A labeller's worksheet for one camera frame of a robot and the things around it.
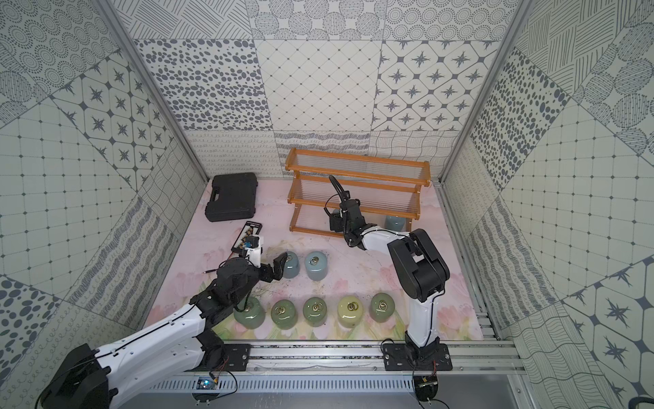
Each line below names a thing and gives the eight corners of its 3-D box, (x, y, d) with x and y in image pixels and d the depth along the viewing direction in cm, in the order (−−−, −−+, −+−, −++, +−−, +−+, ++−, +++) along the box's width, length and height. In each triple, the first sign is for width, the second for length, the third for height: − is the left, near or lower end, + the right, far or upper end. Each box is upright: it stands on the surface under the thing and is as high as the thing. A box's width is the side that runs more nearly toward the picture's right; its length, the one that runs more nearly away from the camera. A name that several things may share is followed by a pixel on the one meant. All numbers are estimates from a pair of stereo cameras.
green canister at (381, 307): (370, 322, 83) (374, 314, 76) (369, 300, 87) (372, 290, 80) (390, 322, 83) (396, 314, 76) (388, 300, 87) (392, 290, 80)
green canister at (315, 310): (305, 326, 82) (302, 318, 75) (306, 305, 86) (304, 296, 79) (327, 326, 82) (326, 318, 75) (327, 305, 86) (326, 296, 79)
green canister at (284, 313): (274, 329, 81) (269, 322, 74) (278, 306, 85) (273, 297, 79) (296, 329, 81) (293, 322, 74) (298, 306, 85) (295, 297, 79)
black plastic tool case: (208, 222, 107) (203, 215, 103) (218, 181, 123) (214, 173, 119) (254, 218, 108) (251, 210, 104) (258, 178, 124) (256, 170, 120)
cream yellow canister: (337, 328, 82) (337, 319, 74) (337, 305, 86) (337, 295, 79) (361, 328, 82) (364, 319, 74) (360, 305, 86) (362, 295, 79)
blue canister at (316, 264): (306, 280, 92) (304, 269, 84) (308, 263, 96) (306, 250, 89) (327, 280, 92) (326, 269, 84) (327, 263, 96) (326, 250, 89)
